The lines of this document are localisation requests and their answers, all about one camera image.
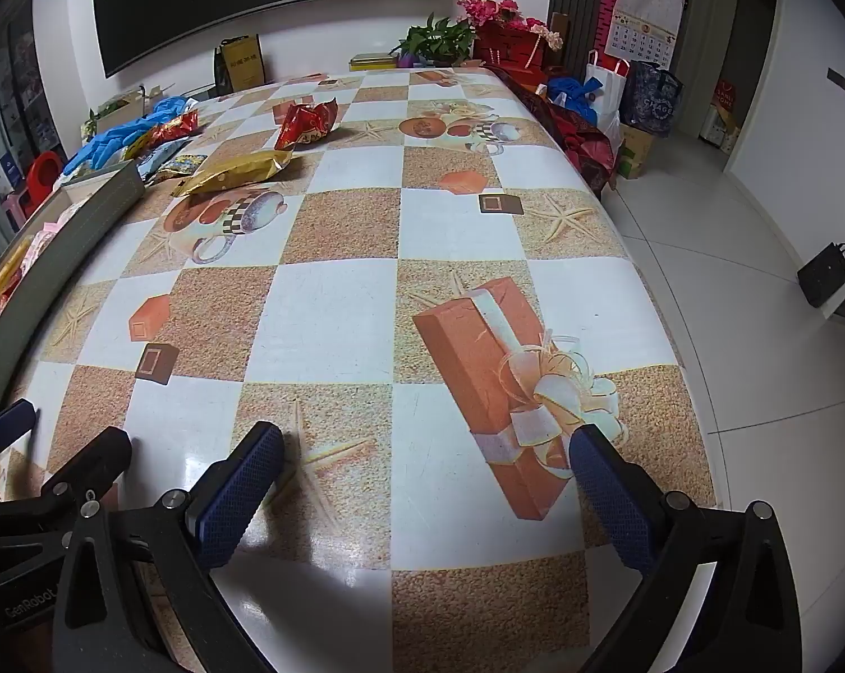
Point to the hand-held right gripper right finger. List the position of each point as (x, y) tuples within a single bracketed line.
[(612, 498)]

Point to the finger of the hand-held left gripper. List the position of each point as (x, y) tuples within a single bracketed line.
[(5, 427), (96, 459)]

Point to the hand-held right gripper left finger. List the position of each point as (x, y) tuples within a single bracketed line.
[(240, 498)]

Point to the grey shallow cardboard box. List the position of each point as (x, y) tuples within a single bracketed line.
[(93, 214)]

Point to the gold snack packet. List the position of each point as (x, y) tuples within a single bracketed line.
[(233, 172)]

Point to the crinkled red snack packet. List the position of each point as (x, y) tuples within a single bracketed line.
[(303, 125)]

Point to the yellow cake packet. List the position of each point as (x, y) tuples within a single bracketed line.
[(9, 270)]

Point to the pink plastic stool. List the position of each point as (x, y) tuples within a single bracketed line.
[(17, 207)]

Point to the red plastic chair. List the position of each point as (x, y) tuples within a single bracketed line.
[(44, 179)]

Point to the white and blue carton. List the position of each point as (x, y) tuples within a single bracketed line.
[(2, 174)]

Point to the yellow and blue snack packet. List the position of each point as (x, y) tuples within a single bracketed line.
[(180, 167)]

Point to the black carrier bag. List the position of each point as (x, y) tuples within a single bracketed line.
[(824, 277)]

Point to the blue plastic bag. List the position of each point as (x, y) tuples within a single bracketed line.
[(114, 140), (570, 91)]

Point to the red and gold shiny packet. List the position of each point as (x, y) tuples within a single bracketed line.
[(173, 127)]

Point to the open cardboard box with plant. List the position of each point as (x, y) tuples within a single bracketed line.
[(124, 104)]

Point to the dark red cloth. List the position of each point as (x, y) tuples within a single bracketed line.
[(591, 147)]

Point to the small green-print cardboard box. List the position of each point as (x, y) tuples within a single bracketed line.
[(636, 147)]

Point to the red and white carton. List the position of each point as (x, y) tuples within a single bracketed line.
[(720, 119)]

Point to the dark blue patterned bag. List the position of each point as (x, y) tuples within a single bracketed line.
[(650, 102)]

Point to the yellow and black bag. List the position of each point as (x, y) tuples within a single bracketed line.
[(244, 63)]

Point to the yellow tin box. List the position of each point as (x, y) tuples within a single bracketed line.
[(373, 62)]

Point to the red gift box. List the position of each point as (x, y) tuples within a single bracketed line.
[(510, 49)]

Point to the potted green plant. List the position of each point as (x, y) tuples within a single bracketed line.
[(436, 38)]

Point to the pink artificial flowers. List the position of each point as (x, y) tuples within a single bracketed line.
[(489, 8)]

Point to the wall calendar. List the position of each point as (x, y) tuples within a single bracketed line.
[(643, 21)]

